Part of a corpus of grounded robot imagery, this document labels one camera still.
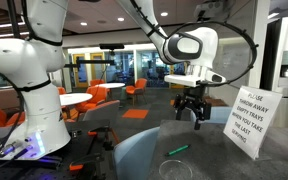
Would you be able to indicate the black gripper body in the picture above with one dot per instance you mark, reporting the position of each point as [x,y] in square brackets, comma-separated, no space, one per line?
[192,98]

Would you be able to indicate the light blue chair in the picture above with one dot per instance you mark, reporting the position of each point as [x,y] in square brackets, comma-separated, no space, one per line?
[132,157]
[217,114]

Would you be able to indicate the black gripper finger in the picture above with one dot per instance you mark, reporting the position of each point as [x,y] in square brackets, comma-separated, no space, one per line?
[178,113]
[198,119]

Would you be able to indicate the orange lounge chair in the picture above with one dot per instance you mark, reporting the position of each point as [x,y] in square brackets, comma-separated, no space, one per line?
[99,95]

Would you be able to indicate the white round table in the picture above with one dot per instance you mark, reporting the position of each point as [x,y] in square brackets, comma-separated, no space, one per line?
[74,98]

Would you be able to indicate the white paper sign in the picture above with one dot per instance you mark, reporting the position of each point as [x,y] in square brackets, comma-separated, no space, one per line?
[250,117]

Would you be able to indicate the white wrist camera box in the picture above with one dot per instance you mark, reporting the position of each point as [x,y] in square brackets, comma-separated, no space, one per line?
[193,81]

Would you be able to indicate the black perforated mounting board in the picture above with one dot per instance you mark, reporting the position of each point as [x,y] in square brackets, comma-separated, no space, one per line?
[38,163]

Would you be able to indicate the black orange clamp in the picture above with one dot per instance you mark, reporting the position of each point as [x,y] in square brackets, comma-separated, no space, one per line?
[87,159]

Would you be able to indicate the clear glass cup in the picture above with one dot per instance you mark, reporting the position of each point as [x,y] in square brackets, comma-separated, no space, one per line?
[175,170]

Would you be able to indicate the green pen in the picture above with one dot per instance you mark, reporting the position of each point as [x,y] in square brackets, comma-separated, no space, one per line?
[173,152]

